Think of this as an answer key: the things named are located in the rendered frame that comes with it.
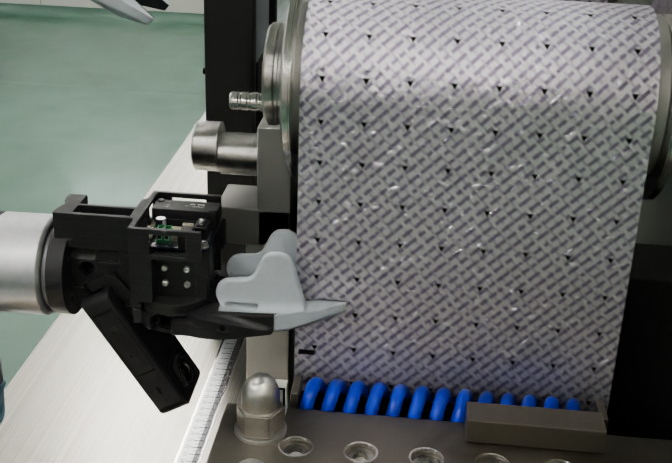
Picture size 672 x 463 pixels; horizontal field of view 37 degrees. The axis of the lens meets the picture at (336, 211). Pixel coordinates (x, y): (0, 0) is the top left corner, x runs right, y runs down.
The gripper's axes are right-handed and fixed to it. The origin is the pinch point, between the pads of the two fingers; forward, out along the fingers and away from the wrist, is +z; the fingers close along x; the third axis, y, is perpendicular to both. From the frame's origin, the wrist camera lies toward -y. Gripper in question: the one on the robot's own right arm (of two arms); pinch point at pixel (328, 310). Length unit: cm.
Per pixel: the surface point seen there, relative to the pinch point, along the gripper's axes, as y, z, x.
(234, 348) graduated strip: -19.0, -11.9, 24.6
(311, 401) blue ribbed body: -5.6, -0.7, -3.6
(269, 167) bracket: 8.2, -5.6, 7.0
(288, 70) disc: 18.2, -3.1, -1.0
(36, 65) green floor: -109, -198, 438
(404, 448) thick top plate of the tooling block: -6.0, 6.2, -7.7
